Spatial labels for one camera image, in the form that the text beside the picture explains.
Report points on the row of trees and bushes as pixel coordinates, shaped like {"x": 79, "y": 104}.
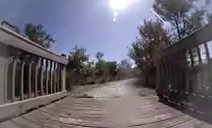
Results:
{"x": 94, "y": 68}

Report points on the pale dirt path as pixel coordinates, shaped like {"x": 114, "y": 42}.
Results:
{"x": 117, "y": 87}

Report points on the wooden plank bridge deck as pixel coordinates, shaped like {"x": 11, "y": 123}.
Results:
{"x": 104, "y": 115}

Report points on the tall tree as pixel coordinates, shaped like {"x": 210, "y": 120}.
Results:
{"x": 160, "y": 40}

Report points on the tree behind pale railing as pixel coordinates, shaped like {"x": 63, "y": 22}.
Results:
{"x": 37, "y": 35}

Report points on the pale wooden bridge railing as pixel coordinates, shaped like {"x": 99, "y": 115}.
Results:
{"x": 27, "y": 76}

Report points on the dark wooden bridge railing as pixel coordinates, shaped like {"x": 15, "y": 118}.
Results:
{"x": 187, "y": 76}

